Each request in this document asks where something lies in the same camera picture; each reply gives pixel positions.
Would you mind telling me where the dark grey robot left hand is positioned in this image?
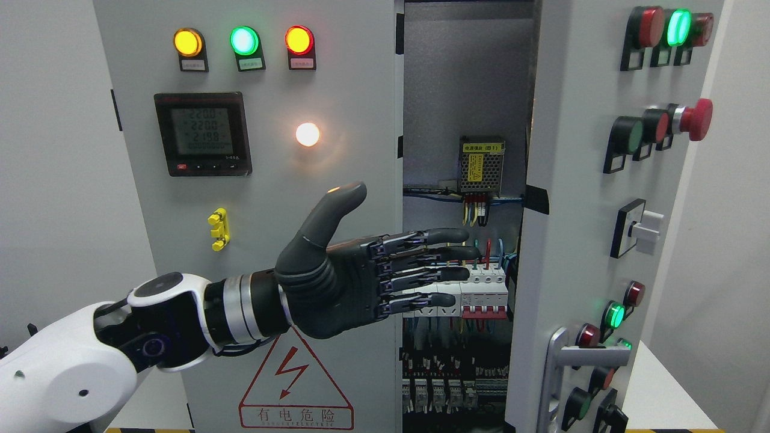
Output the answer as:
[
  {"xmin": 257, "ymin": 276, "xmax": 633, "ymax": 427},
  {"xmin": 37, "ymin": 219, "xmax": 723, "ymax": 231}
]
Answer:
[{"xmin": 274, "ymin": 182, "xmax": 481, "ymax": 339}]

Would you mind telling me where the grey cabinet door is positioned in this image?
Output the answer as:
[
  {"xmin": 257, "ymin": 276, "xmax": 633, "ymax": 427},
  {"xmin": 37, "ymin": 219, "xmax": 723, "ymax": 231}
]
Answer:
[
  {"xmin": 94, "ymin": 1, "xmax": 402, "ymax": 432},
  {"xmin": 504, "ymin": 1, "xmax": 724, "ymax": 432}
]

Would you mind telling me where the red electrical warning sticker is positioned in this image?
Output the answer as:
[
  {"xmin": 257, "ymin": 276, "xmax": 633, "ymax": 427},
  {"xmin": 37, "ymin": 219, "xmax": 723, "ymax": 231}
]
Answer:
[{"xmin": 238, "ymin": 327, "xmax": 354, "ymax": 431}]

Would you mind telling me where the yellow terminal connector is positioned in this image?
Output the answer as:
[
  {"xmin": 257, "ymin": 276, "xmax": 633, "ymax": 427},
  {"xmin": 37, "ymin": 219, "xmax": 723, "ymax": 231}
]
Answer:
[{"xmin": 207, "ymin": 207, "xmax": 230, "ymax": 252}]

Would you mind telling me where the lower relay terminal row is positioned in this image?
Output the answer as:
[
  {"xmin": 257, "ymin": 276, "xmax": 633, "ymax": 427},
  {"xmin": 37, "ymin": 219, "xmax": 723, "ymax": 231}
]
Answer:
[{"xmin": 399, "ymin": 347, "xmax": 511, "ymax": 417}]

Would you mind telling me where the white glowing indicator light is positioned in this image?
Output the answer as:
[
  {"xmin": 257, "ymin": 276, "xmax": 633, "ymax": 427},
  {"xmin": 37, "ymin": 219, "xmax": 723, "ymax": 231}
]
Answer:
[{"xmin": 295, "ymin": 121, "xmax": 320, "ymax": 147}]

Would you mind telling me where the white socket breaker row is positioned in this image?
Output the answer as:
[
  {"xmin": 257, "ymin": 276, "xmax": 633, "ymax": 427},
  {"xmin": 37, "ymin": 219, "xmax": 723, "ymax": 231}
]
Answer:
[{"xmin": 402, "ymin": 264, "xmax": 508, "ymax": 320}]

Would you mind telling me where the black digital power meter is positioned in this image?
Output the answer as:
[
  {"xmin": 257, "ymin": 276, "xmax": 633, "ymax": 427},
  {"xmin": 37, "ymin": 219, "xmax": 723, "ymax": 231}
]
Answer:
[{"xmin": 153, "ymin": 91, "xmax": 252, "ymax": 176}]

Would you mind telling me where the metal mesh power supply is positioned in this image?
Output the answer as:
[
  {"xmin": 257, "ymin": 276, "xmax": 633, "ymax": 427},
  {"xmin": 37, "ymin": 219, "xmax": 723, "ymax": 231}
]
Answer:
[{"xmin": 458, "ymin": 135, "xmax": 506, "ymax": 194}]

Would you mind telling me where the red indicator light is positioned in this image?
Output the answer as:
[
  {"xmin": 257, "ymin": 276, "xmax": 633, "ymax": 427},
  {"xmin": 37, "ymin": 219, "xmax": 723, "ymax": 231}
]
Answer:
[{"xmin": 285, "ymin": 25, "xmax": 316, "ymax": 70}]

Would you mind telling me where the green indicator light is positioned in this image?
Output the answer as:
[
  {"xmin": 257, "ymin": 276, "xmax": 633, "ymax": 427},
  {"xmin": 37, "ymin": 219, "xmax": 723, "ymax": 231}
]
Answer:
[{"xmin": 229, "ymin": 26, "xmax": 266, "ymax": 72}]

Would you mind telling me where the yellow indicator light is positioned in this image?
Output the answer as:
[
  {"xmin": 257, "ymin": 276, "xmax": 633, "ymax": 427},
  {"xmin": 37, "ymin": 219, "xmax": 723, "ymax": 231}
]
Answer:
[{"xmin": 173, "ymin": 28, "xmax": 208, "ymax": 72}]

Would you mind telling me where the red emergency stop button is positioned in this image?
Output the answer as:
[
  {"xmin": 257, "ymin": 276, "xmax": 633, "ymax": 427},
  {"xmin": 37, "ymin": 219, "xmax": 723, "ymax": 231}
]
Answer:
[{"xmin": 666, "ymin": 98, "xmax": 714, "ymax": 142}]

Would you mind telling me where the silver door handle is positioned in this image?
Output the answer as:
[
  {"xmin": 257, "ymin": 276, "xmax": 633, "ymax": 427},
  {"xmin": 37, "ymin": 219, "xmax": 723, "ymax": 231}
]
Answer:
[{"xmin": 536, "ymin": 327, "xmax": 632, "ymax": 432}]

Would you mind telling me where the white selector switch right door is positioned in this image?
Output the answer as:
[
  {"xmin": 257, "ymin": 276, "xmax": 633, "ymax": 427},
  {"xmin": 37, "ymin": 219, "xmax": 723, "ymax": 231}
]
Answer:
[{"xmin": 609, "ymin": 199, "xmax": 665, "ymax": 259}]

